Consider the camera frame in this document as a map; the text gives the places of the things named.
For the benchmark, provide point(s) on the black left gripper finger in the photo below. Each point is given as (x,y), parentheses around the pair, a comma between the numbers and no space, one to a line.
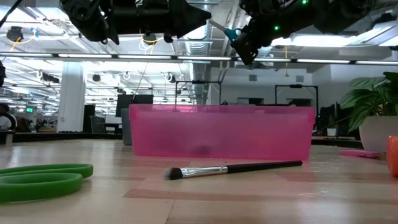
(194,17)

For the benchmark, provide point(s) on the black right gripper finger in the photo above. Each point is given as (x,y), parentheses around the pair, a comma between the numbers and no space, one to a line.
(248,45)

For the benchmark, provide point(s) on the pink scissors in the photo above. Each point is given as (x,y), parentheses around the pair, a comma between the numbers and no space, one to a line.
(360,154)

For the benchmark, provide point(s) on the orange paint bottle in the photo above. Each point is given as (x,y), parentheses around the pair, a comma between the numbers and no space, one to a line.
(393,155)

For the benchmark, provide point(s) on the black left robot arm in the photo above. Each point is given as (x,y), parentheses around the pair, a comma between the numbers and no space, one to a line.
(87,15)

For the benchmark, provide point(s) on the black ceiling device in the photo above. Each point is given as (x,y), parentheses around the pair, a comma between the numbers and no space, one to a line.
(150,39)
(14,33)

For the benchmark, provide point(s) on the long ceiling light strip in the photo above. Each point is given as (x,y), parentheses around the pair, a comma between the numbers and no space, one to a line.
(87,56)

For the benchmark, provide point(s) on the person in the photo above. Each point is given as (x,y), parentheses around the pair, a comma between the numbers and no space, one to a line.
(292,103)

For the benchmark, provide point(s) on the black background monitor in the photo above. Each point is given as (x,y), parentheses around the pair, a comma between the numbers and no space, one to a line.
(124,105)

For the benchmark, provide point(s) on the pink translucent plastic bin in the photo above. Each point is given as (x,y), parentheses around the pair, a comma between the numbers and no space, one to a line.
(222,133)

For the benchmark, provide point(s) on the white building column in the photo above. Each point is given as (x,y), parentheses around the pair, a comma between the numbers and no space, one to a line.
(71,102)

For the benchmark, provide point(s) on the grey translucent plastic bin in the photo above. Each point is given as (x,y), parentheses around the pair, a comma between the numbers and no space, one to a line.
(126,130)

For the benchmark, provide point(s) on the black brush with silver ferrule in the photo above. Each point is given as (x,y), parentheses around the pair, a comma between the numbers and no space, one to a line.
(248,168)

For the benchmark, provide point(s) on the green exit sign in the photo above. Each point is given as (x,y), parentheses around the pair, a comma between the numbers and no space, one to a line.
(29,109)

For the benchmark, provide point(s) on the potted plant with striped leaves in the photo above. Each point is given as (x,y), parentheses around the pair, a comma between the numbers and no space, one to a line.
(377,130)

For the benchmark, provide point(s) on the black background rig frame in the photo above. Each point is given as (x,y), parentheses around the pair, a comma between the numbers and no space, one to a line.
(295,86)

